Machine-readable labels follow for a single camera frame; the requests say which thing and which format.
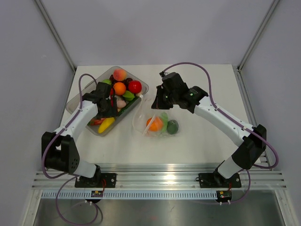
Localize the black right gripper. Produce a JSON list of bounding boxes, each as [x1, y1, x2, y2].
[[152, 85, 178, 110]]

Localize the yellow toy mango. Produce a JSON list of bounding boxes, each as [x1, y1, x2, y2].
[[98, 117, 115, 134]]

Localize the light green toy starfruit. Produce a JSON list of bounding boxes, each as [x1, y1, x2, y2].
[[160, 112, 168, 133]]

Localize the orange toy orange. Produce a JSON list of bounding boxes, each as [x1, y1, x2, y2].
[[113, 82, 127, 96], [148, 117, 164, 132]]

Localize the clear zip top bag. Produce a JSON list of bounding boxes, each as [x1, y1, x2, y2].
[[132, 95, 181, 137]]

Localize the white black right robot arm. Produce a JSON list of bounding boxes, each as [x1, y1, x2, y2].
[[151, 72, 266, 186]]

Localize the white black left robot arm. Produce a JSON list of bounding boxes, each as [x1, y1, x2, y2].
[[41, 82, 118, 187]]

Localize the clear plastic food tray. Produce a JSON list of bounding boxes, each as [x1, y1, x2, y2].
[[66, 66, 149, 137]]

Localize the pink toy egg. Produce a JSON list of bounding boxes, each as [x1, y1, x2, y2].
[[117, 99, 127, 109]]

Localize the red toy chili pepper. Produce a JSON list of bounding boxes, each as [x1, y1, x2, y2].
[[110, 88, 115, 107]]

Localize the green toy lime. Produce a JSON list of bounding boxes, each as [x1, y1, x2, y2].
[[122, 90, 135, 101]]

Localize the green toy apple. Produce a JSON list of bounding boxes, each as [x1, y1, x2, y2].
[[102, 79, 112, 85]]

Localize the dark toy grapes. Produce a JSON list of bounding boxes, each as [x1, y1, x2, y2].
[[109, 74, 133, 86]]

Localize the bright red toy tomato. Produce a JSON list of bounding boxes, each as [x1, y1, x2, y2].
[[128, 80, 142, 94]]

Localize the toy peach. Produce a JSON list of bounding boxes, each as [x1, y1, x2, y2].
[[113, 69, 127, 81]]

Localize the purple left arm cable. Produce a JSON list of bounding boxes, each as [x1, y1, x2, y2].
[[41, 73, 98, 222]]

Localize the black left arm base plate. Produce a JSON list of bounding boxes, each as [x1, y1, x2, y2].
[[75, 173, 117, 188]]

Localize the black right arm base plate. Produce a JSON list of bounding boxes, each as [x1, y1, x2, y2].
[[196, 172, 242, 188]]

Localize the white slotted cable duct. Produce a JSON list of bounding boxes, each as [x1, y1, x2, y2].
[[41, 190, 217, 200]]

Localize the aluminium rail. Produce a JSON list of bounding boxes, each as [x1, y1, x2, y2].
[[32, 163, 287, 190]]

